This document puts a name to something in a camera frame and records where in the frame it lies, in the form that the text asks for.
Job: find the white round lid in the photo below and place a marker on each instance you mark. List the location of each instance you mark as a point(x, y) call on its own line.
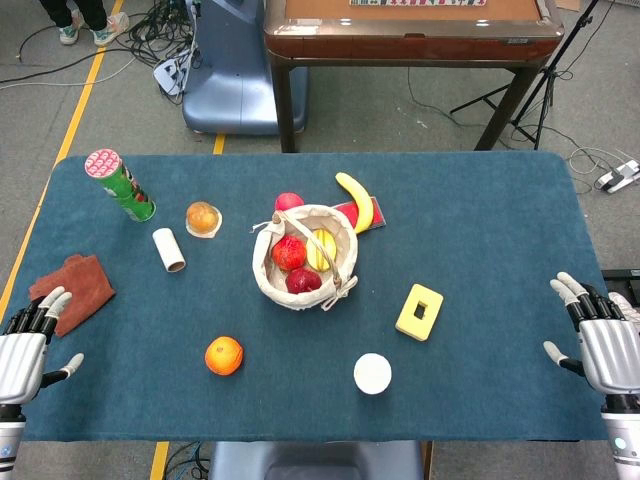
point(372, 374)

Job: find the yellow block with hole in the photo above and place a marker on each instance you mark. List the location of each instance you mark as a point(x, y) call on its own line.
point(420, 312)

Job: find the white foot pedal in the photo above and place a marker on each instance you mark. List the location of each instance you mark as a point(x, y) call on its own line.
point(617, 176)

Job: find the orange fruit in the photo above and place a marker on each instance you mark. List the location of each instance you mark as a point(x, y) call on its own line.
point(224, 355)

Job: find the pink peach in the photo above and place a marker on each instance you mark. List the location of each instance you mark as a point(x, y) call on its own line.
point(288, 201)

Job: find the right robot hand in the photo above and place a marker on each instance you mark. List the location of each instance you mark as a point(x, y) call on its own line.
point(607, 350)

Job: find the person's legs with sneakers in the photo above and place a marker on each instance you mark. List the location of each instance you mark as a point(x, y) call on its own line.
point(85, 20)

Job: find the white paper roll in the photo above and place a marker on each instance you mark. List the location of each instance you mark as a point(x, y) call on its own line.
point(168, 250)

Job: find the black tripod stand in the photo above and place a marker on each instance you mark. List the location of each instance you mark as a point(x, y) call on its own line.
point(540, 85)

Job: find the brown cloth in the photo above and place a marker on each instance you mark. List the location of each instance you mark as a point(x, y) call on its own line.
point(75, 290)

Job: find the brown mahjong table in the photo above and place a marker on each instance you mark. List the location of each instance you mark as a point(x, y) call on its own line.
point(410, 40)

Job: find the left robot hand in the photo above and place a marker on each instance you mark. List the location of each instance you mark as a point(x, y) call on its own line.
point(22, 352)

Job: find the green chips can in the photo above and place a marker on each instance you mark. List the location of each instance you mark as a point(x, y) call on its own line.
point(125, 187)

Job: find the blue table cloth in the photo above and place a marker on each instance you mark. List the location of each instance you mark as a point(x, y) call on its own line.
point(450, 260)

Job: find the dark red apple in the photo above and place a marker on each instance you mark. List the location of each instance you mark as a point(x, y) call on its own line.
point(303, 281)

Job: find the yellow starfruit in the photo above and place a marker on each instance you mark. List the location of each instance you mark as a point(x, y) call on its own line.
point(320, 250)

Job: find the beige fabric basket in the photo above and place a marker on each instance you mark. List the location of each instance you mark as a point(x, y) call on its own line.
point(300, 295)

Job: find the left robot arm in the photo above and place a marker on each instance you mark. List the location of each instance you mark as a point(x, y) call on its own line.
point(9, 440)

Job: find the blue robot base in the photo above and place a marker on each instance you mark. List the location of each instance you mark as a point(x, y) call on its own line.
point(235, 75)

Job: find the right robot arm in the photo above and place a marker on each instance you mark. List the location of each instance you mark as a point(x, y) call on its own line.
point(622, 440)

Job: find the red flat box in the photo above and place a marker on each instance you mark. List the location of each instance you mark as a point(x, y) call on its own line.
point(379, 214)

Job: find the row of mahjong tiles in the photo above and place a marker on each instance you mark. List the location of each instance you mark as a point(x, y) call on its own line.
point(417, 2)

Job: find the blue robot torso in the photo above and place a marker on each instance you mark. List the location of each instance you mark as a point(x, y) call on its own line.
point(315, 460)

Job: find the white power strip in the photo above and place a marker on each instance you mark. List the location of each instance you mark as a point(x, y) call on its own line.
point(170, 75)

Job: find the red pomegranate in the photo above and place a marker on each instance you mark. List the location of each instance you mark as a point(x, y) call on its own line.
point(289, 252)

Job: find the yellow banana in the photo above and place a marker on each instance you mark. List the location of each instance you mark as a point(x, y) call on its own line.
point(361, 202)

